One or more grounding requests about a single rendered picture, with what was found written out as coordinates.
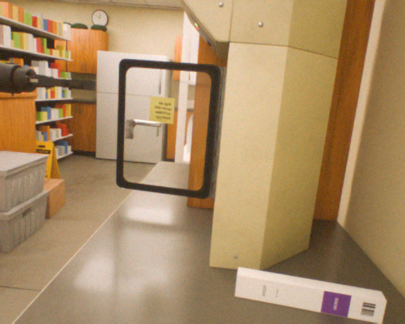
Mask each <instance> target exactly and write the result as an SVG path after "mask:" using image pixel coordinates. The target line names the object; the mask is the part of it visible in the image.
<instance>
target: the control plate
mask: <svg viewBox="0 0 405 324"><path fill-rule="evenodd" d="M189 14H190V13H189ZM190 17H191V19H192V22H193V24H194V26H195V29H196V30H197V31H198V32H199V33H200V35H201V36H202V37H203V39H204V40H205V41H206V38H205V36H207V34H206V33H205V32H204V31H203V29H202V28H201V27H200V26H199V25H198V23H197V22H196V21H195V19H194V18H193V17H192V16H191V15H190ZM195 23H196V25H197V26H196V25H195ZM197 27H198V29H199V30H198V29H197ZM207 38H208V40H209V43H210V44H211V45H212V47H211V49H212V50H213V51H214V52H215V53H216V50H215V45H214V43H213V42H212V40H211V39H210V38H209V36H207Z"/></svg>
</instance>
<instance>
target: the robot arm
mask: <svg viewBox="0 0 405 324"><path fill-rule="evenodd" d="M37 87H42V88H43V87H44V88H46V87H63V88H66V87H67V88H68V90H71V89H81V90H89V91H95V81H92V80H77V79H75V78H72V79H71V80H70V79H65V78H64V79H59V78H54V77H53V76H46V75H38V74H36V72H35V71H34V69H32V68H28V67H22V66H21V65H19V64H15V63H14V59H13V58H10V62H9V63H1V62H0V93H11V94H12V96H14V94H21V93H22V92H29V93H32V92H34V91H35V90H36V88H37Z"/></svg>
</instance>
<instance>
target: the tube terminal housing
mask: <svg viewBox="0 0 405 324"><path fill-rule="evenodd" d="M346 7H347V0H233V13H232V21H231V35H230V42H229V51H228V63H227V70H226V75H227V76H226V84H225V88H226V90H225V92H224V94H225V97H224V105H223V109H224V111H223V113H222V115H223V119H222V126H221V130H222V132H221V139H220V153H219V167H218V169H217V171H218V174H217V182H216V186H217V188H216V190H215V204H214V211H213V226H212V234H211V250H210V267H221V268H228V269H238V268H239V267H243V268H247V269H254V270H259V271H262V270H264V269H266V268H268V267H270V266H273V265H275V264H277V263H279V262H281V261H283V260H285V259H287V258H289V257H291V256H294V255H296V254H298V253H300V252H302V251H305V250H306V249H308V247H309V239H310V235H311V227H312V219H313V215H314V207H315V202H316V195H317V190H318V183H319V178H320V170H321V162H322V158H323V150H324V146H325V138H326V133H327V125H328V121H329V113H330V106H331V101H332V93H333V89H334V81H335V77H336V69H337V64H338V56H339V48H340V44H341V36H342V31H343V23H344V19H345V12H346Z"/></svg>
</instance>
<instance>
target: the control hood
mask: <svg viewBox="0 0 405 324"><path fill-rule="evenodd" d="M180 2H181V4H182V6H183V8H184V10H185V12H186V15H187V17H188V19H189V21H190V23H191V24H192V25H193V27H195V26H194V24H193V22H192V19H191V17H190V15H191V16H192V17H193V18H194V19H195V21H196V22H197V23H198V25H199V26H200V27H201V28H202V29H203V31H204V32H205V33H206V34H207V36H209V38H210V39H211V41H212V42H213V43H214V45H215V50H216V55H217V56H218V57H220V58H227V57H228V51H229V46H230V35H231V21H232V13H233V0H180ZM189 13H190V14H189Z"/></svg>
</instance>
